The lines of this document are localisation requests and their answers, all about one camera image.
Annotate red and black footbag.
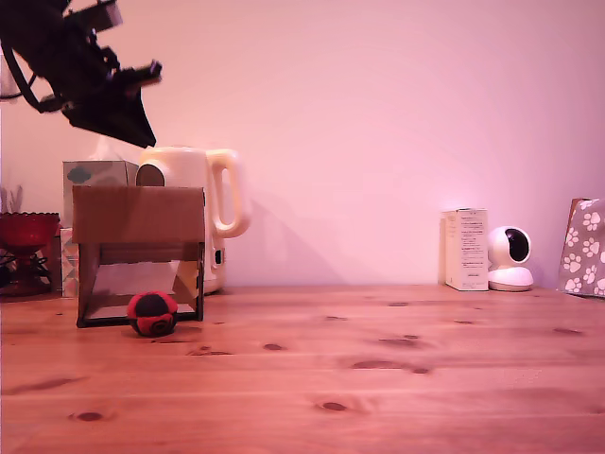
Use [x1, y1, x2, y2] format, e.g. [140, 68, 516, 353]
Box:
[126, 290, 180, 339]

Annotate cardboard dice tower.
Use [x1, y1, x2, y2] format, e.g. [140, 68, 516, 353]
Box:
[71, 184, 207, 329]

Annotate white tissue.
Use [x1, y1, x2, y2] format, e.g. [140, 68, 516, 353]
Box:
[87, 135, 125, 163]

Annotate grey cloud print tissue box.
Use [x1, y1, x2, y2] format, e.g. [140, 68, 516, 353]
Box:
[61, 159, 141, 231]

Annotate cream electric kettle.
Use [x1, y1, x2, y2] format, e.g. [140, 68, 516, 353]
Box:
[134, 145, 251, 295]

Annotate pale dried plant sprigs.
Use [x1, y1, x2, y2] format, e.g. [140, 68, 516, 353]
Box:
[0, 184, 24, 215]

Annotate triangle pattern tissue box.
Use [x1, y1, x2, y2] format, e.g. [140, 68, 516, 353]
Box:
[59, 227, 80, 298]

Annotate dark brown box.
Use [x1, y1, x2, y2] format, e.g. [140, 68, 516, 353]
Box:
[48, 235, 63, 293]

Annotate white printed carton box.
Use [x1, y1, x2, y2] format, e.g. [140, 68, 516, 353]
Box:
[440, 207, 490, 291]

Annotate grey paw print bag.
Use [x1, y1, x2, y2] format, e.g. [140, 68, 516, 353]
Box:
[557, 197, 605, 299]

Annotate red glass pedestal bowl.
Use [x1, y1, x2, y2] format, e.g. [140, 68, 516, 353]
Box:
[0, 211, 61, 297]

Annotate thin black cord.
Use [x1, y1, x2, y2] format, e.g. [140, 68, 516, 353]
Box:
[0, 250, 52, 285]

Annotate small white round camera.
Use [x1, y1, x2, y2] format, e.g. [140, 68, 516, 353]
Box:
[486, 225, 535, 292]

